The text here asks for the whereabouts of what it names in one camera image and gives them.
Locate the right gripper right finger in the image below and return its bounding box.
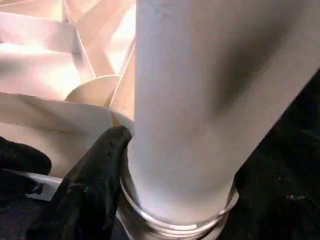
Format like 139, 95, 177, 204
224, 162, 320, 240

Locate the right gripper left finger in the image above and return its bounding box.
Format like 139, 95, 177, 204
26, 125, 133, 240

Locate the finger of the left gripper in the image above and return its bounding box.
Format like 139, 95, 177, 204
0, 171, 42, 201
0, 136, 53, 176

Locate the white plastic table top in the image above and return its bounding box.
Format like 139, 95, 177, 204
0, 0, 238, 240

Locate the white plastic table leg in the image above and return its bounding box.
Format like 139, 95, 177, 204
126, 0, 320, 226

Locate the black table mat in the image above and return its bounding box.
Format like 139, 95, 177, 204
0, 72, 320, 240

